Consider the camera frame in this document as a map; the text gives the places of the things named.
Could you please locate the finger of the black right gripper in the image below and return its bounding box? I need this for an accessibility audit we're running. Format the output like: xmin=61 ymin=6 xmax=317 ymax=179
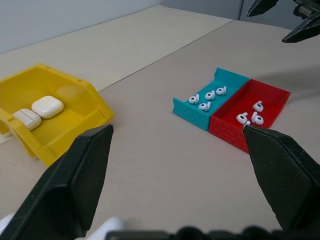
xmin=246 ymin=0 xmax=279 ymax=18
xmin=281 ymin=10 xmax=320 ymax=45

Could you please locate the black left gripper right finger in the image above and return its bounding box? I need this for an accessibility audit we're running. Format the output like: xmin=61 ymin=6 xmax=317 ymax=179
xmin=242 ymin=124 xmax=320 ymax=233

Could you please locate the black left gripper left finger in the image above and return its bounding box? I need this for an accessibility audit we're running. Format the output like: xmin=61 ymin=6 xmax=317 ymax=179
xmin=0 ymin=123 xmax=114 ymax=240

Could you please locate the white object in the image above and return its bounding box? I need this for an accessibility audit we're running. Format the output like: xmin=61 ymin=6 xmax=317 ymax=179
xmin=0 ymin=212 xmax=126 ymax=240

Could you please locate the yellow plastic bin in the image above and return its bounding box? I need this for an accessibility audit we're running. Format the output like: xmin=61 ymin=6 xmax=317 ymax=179
xmin=0 ymin=63 xmax=115 ymax=168

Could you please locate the white earbud case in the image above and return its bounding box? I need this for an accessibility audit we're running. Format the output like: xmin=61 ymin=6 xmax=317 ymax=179
xmin=11 ymin=108 xmax=42 ymax=131
xmin=31 ymin=95 xmax=65 ymax=119

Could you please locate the red brick-pattern tray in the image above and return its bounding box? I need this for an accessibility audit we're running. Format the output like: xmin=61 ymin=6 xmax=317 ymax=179
xmin=208 ymin=78 xmax=292 ymax=154

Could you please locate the teal brick-pattern tray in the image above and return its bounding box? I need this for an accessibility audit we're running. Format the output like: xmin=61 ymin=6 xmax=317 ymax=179
xmin=172 ymin=66 xmax=250 ymax=131

